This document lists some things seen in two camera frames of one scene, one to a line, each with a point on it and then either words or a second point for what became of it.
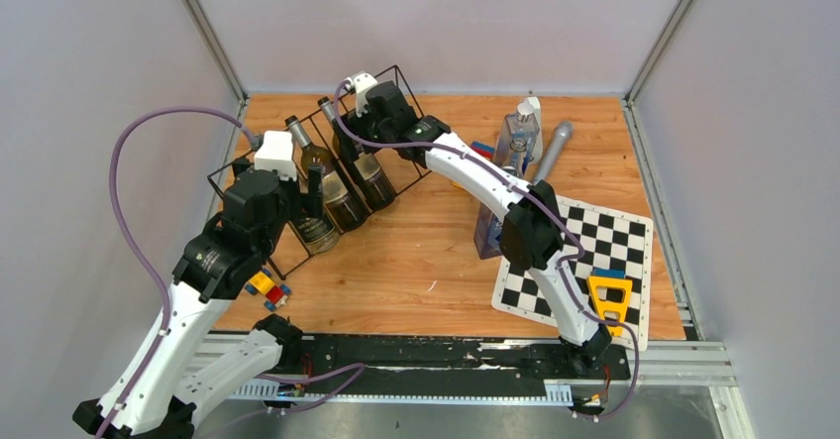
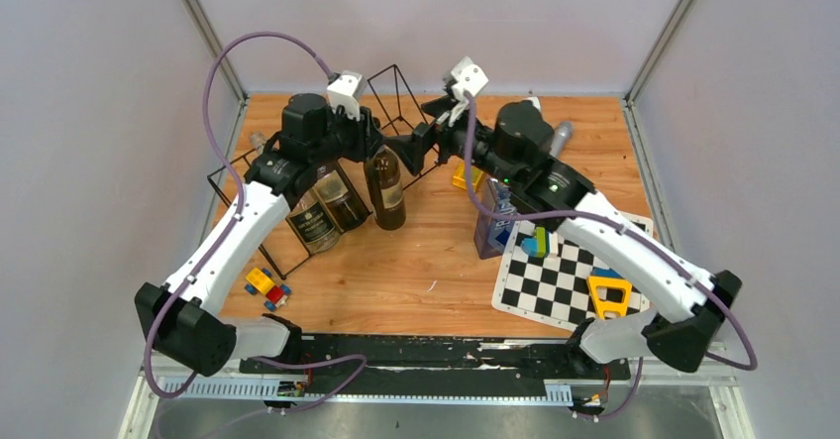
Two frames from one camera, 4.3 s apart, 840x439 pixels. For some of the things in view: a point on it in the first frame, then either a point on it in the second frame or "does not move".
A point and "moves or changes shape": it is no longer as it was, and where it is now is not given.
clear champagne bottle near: (319, 232) does not move
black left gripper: (306, 203) to (367, 136)
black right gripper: (358, 125) to (411, 147)
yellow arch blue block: (610, 277) does not move
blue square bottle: (487, 233) does not move
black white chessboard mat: (610, 241) does not move
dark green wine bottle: (372, 183) moves or changes shape
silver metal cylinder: (562, 134) does not move
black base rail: (440, 365) does not move
